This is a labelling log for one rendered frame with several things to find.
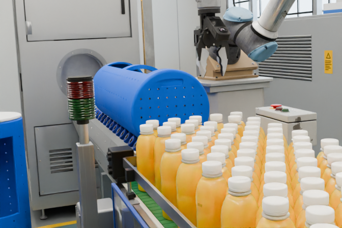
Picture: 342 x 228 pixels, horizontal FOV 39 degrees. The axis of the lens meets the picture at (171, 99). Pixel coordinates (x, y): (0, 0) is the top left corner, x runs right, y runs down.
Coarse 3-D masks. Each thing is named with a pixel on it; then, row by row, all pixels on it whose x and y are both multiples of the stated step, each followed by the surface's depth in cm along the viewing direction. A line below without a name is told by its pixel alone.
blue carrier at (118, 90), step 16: (112, 64) 242; (128, 64) 244; (96, 80) 235; (112, 80) 203; (128, 80) 181; (144, 80) 164; (160, 80) 166; (176, 80) 168; (192, 80) 169; (96, 96) 230; (112, 96) 194; (128, 96) 170; (144, 96) 164; (160, 96) 166; (176, 96) 168; (192, 96) 171; (112, 112) 198; (128, 112) 168; (144, 112) 165; (160, 112) 167; (176, 112) 168; (192, 112) 170; (208, 112) 172; (128, 128) 179
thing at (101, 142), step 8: (88, 128) 273; (96, 128) 252; (96, 136) 247; (104, 136) 230; (96, 144) 244; (104, 144) 226; (112, 144) 212; (96, 152) 268; (104, 152) 223; (96, 160) 295; (104, 160) 241; (104, 168) 264; (136, 168) 172
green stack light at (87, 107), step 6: (72, 102) 113; (78, 102) 112; (84, 102) 113; (90, 102) 113; (72, 108) 113; (78, 108) 112; (84, 108) 113; (90, 108) 113; (72, 114) 113; (78, 114) 113; (84, 114) 113; (90, 114) 114; (72, 120) 114; (78, 120) 113
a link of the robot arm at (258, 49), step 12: (276, 0) 185; (288, 0) 184; (264, 12) 191; (276, 12) 187; (252, 24) 195; (264, 24) 191; (276, 24) 190; (240, 36) 199; (252, 36) 194; (264, 36) 192; (276, 36) 194; (240, 48) 203; (252, 48) 195; (264, 48) 193; (276, 48) 198; (252, 60) 200; (264, 60) 202
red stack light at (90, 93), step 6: (72, 84) 112; (78, 84) 112; (84, 84) 112; (90, 84) 113; (72, 90) 112; (78, 90) 112; (84, 90) 112; (90, 90) 113; (72, 96) 112; (78, 96) 112; (84, 96) 112; (90, 96) 113
